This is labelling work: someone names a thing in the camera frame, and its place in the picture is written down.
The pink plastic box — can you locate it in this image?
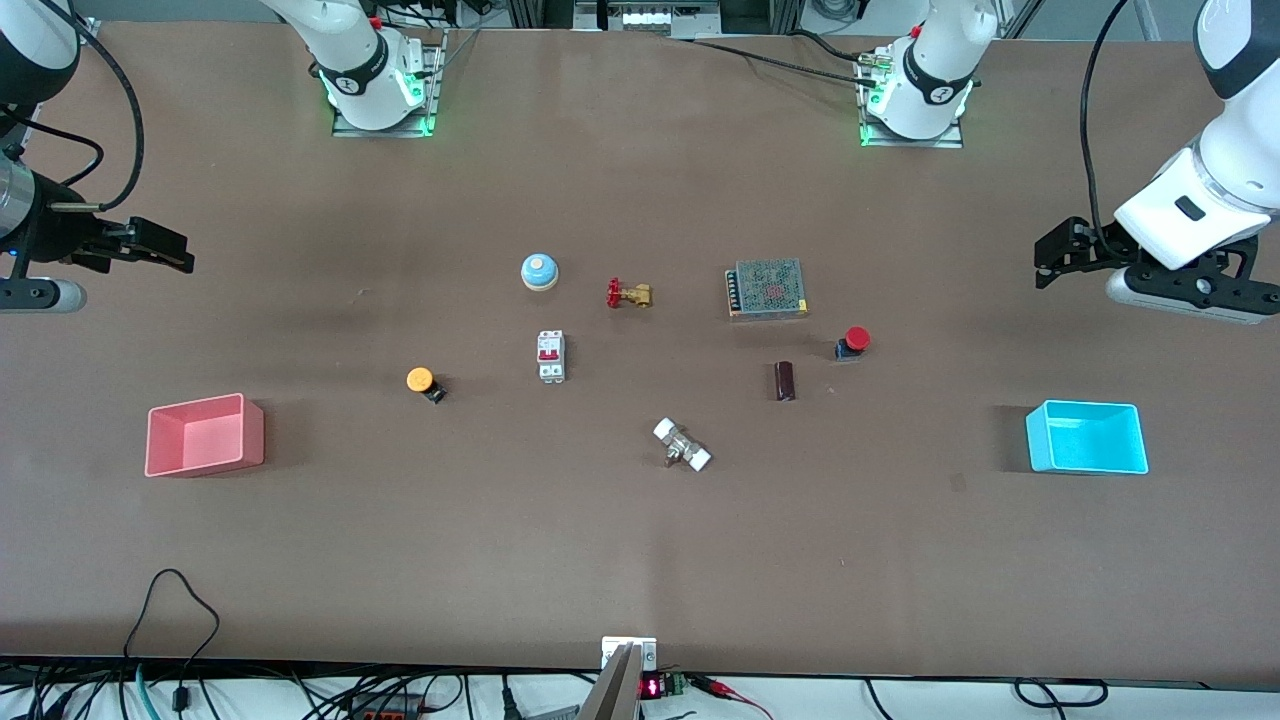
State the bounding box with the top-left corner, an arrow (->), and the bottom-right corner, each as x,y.
145,393 -> 266,478

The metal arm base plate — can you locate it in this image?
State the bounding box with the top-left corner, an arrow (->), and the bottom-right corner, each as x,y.
857,48 -> 966,150
332,28 -> 447,139

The grey metal bar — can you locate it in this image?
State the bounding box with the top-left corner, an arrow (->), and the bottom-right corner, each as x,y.
578,643 -> 642,720

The metal mesh power supply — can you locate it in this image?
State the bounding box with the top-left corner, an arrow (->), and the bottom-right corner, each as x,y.
726,258 -> 809,321

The metal fitting with white caps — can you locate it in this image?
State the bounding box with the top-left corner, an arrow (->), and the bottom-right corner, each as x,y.
652,417 -> 713,473

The black power strip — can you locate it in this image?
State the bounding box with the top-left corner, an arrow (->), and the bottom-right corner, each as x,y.
343,698 -> 443,720

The long black table cable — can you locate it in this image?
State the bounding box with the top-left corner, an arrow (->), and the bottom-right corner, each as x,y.
665,30 -> 886,83

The white mounting bracket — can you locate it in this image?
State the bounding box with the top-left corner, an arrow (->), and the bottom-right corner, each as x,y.
601,636 -> 659,672

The cyan plastic box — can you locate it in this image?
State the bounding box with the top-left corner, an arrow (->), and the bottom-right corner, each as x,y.
1025,400 -> 1150,475

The black looped cable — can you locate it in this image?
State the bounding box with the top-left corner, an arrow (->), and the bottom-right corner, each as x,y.
124,569 -> 222,713

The red clip lead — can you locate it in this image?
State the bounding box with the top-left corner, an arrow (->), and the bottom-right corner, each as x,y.
688,674 -> 774,720

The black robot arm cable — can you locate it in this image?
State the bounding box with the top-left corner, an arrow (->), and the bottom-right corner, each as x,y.
1078,0 -> 1136,263
0,0 -> 147,213

